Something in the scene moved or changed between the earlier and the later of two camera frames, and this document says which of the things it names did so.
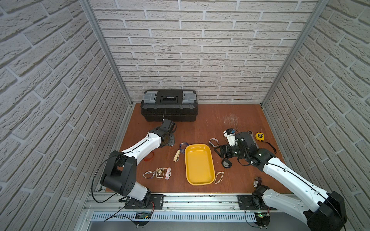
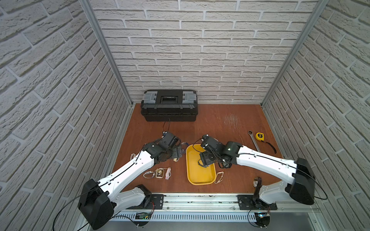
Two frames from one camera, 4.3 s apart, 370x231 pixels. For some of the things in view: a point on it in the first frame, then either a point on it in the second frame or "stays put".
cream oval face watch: [221, 179] stays put
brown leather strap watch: [257, 182] stays put
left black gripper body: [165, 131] -> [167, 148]
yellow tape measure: [260, 136] stays put
